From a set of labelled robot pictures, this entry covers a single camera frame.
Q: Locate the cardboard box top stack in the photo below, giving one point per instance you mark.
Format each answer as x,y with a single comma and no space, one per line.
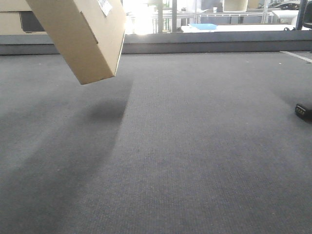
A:
14,5

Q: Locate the light blue tray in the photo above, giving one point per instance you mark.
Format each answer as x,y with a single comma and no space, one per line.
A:
203,26

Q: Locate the white background table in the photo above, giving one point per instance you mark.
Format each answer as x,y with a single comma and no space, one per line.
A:
242,28

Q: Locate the white barcode label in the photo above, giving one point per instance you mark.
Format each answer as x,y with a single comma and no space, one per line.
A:
105,6

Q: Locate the brown cardboard package box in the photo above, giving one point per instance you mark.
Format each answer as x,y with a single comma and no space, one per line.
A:
90,42

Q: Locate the black office chair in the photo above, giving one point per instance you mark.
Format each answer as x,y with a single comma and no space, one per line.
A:
307,18

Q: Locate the grey table edge rail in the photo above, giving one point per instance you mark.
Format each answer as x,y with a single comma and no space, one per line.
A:
211,42

